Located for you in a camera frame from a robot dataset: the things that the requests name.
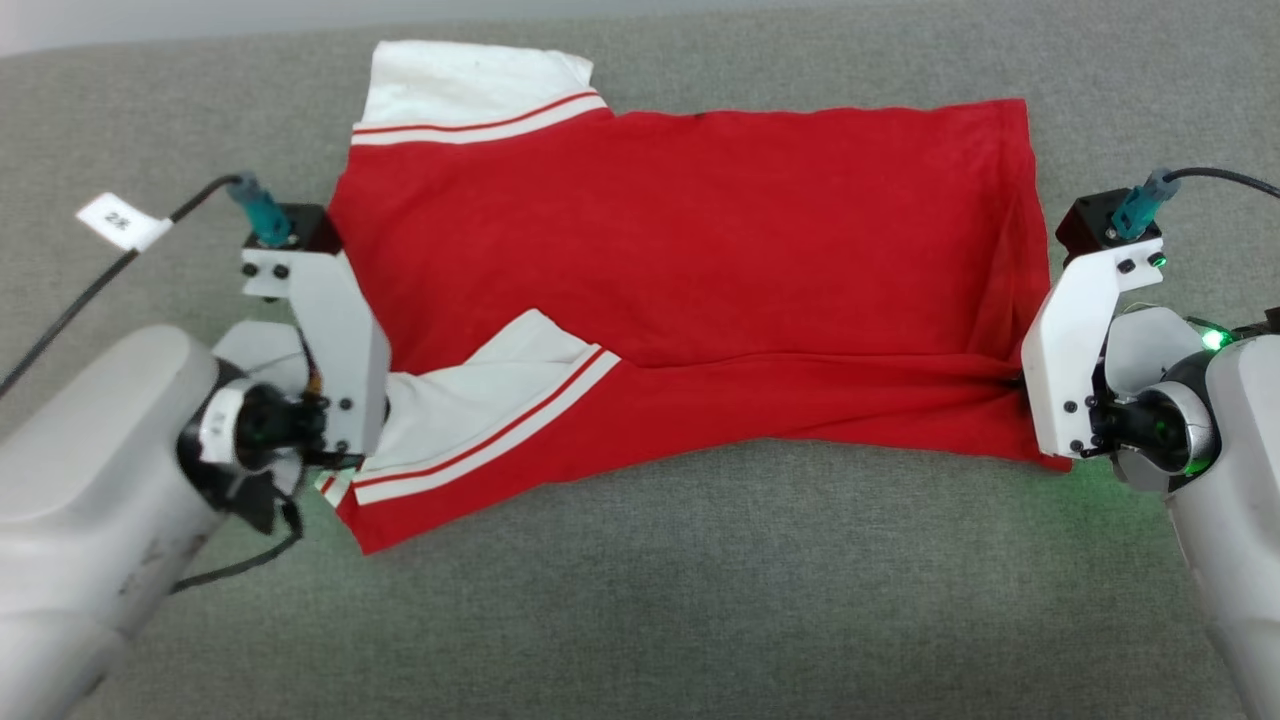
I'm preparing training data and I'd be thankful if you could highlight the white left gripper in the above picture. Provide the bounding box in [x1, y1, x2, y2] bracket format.
[212, 248, 393, 471]

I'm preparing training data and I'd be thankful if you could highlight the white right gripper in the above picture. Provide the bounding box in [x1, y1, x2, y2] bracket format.
[1020, 245, 1216, 463]

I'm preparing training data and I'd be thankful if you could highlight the red and white jersey garment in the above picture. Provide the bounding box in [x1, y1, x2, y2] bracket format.
[318, 40, 1073, 556]

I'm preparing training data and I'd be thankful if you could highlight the black cable with teal plug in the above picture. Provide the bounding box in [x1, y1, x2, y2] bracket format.
[1110, 168, 1280, 243]
[0, 172, 293, 401]

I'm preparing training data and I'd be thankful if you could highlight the thin black looped cable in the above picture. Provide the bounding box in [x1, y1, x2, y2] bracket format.
[170, 470, 306, 593]

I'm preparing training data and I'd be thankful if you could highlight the white cable label tag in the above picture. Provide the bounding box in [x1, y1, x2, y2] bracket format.
[76, 192, 173, 253]

